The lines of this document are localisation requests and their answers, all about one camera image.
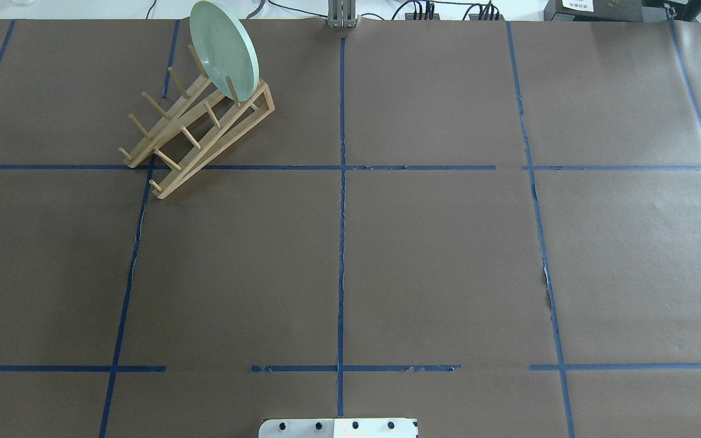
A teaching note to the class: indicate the light green plate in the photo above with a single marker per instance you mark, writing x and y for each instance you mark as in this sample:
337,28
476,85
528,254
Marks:
225,49

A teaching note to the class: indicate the wooden plate rack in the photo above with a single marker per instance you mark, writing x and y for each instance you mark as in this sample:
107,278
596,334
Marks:
202,124

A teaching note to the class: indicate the brown paper table cover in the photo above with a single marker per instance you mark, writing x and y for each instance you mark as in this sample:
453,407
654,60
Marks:
493,228

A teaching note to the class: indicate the black usb hub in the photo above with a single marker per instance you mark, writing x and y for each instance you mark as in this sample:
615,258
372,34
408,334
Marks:
448,10

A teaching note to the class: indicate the black computer box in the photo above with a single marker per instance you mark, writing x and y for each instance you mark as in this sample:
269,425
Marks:
621,11

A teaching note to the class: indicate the grey aluminium frame post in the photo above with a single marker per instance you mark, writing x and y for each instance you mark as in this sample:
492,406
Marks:
342,14

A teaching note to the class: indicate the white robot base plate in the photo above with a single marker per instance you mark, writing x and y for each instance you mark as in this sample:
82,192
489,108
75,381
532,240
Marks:
340,427

